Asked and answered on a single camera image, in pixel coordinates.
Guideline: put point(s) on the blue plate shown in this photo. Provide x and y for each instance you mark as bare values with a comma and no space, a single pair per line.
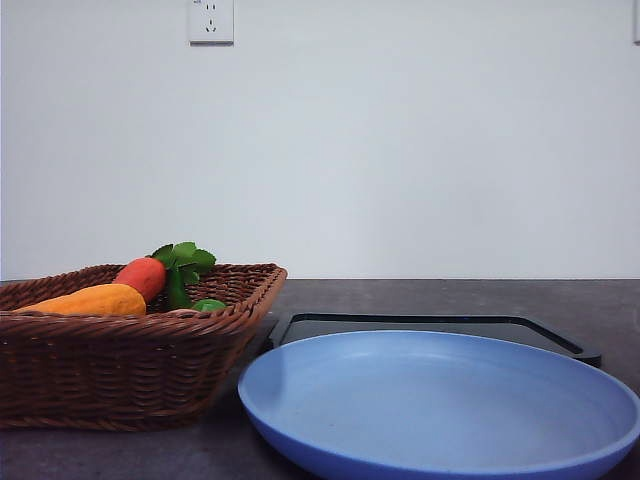
437,405

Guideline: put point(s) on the brown wicker basket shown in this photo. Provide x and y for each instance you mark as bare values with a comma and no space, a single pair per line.
154,372

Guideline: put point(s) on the black tray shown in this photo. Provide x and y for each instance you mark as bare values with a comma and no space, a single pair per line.
293,328

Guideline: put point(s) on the green lime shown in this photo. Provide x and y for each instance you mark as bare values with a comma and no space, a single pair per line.
208,305

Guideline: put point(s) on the green carrot leaves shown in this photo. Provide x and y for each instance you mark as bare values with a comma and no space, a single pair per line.
180,261

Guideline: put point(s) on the red orange toy carrot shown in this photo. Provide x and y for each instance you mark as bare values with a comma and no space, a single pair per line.
145,273

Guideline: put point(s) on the orange yellow toy vegetable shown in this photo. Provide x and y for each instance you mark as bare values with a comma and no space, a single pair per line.
107,299

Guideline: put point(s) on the white wall socket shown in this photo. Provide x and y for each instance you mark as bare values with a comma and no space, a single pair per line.
211,23

